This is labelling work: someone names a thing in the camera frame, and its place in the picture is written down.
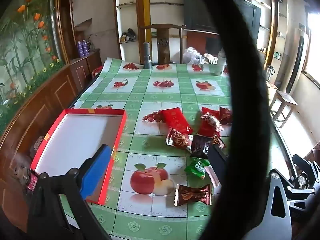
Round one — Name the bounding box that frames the black television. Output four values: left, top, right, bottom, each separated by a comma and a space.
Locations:
184, 0, 262, 48

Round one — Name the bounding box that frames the brown television stand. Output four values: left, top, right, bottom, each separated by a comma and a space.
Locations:
186, 30, 221, 63

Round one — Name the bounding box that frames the white shelf unit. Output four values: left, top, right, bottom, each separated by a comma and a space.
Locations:
115, 0, 141, 61

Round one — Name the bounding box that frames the wooden chair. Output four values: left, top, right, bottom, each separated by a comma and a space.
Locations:
139, 24, 187, 64

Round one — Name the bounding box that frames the light wooden stool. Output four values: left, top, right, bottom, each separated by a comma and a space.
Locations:
269, 90, 298, 128

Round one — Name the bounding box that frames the window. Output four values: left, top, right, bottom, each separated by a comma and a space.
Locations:
301, 12, 320, 91

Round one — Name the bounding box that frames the brown gold candy packet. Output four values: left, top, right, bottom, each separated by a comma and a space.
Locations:
174, 184, 212, 207

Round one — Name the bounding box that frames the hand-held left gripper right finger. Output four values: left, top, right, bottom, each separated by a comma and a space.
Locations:
208, 145, 293, 240

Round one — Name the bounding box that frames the brown wooden cabinet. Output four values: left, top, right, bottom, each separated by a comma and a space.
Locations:
70, 50, 103, 93

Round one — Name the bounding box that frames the grey flashlight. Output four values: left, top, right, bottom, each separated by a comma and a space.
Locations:
142, 42, 153, 69

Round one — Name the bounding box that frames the black strap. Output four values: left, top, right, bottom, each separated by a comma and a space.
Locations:
194, 0, 272, 240

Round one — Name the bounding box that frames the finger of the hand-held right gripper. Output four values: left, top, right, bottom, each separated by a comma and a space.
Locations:
292, 154, 315, 174
286, 186, 316, 202

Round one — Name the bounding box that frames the white pink snack packet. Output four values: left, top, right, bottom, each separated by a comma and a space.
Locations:
205, 166, 222, 188

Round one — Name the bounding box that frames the white standing air conditioner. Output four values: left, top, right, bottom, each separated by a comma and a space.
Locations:
282, 27, 311, 93

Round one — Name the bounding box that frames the dark red gold-print snack packet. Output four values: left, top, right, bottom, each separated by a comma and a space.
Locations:
165, 128, 194, 153

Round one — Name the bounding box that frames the red label can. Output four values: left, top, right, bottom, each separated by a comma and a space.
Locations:
26, 173, 38, 192

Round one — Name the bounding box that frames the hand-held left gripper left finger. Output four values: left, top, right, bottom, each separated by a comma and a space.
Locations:
27, 144, 112, 240

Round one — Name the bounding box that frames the large red snack packet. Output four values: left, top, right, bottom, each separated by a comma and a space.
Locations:
201, 107, 221, 118
161, 107, 193, 135

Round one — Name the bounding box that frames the red box white inside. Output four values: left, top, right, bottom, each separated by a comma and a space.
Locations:
30, 108, 128, 205

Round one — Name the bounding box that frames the white plastic bag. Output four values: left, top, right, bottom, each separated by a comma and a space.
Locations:
182, 47, 203, 64

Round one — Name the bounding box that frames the green candy packet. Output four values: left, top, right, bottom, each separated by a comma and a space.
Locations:
184, 158, 210, 180

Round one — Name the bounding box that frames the black snack packet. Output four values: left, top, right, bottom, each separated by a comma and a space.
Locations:
191, 135, 213, 159

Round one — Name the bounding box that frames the small red snack packet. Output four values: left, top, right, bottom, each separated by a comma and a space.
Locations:
212, 135, 226, 150

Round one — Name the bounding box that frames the metal kettle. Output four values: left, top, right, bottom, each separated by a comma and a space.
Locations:
265, 65, 276, 82

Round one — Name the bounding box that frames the red white-patterned snack packet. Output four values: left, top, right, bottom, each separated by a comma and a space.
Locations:
199, 112, 224, 137

